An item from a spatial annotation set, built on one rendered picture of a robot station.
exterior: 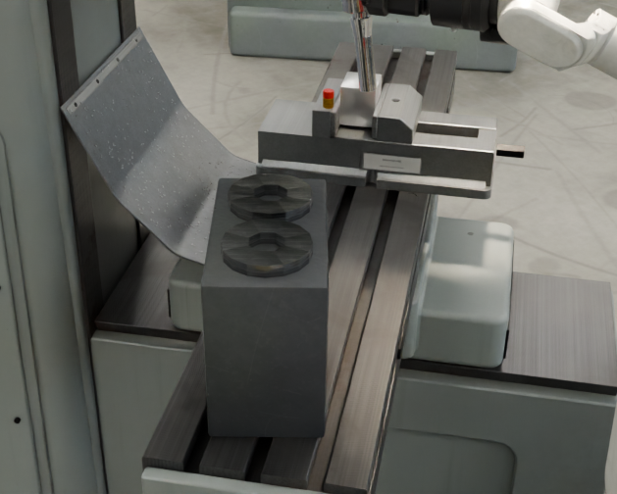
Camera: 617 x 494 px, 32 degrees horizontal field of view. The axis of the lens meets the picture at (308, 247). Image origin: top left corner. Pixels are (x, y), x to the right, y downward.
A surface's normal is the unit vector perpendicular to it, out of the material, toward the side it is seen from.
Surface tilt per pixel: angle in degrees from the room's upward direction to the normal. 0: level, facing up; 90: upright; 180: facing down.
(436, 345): 90
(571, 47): 111
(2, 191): 89
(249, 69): 0
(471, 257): 0
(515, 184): 0
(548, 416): 90
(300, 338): 90
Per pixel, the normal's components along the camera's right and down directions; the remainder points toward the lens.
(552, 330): 0.01, -0.85
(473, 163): -0.20, 0.51
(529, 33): -0.34, 0.76
